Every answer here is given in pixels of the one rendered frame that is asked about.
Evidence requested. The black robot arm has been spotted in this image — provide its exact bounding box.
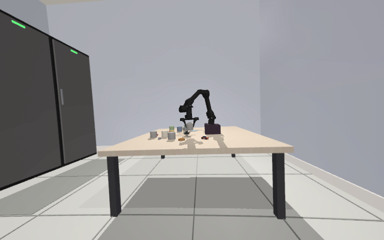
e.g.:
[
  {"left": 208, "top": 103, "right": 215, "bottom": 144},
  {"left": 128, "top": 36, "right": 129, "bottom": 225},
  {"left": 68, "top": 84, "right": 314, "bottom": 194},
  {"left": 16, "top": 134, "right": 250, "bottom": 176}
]
[{"left": 178, "top": 89, "right": 216, "bottom": 125}]

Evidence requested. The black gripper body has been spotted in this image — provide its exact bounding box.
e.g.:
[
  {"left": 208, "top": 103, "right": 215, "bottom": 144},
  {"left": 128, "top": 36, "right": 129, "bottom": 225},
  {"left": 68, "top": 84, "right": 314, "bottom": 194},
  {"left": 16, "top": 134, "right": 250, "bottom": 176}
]
[{"left": 180, "top": 112, "right": 199, "bottom": 121}]

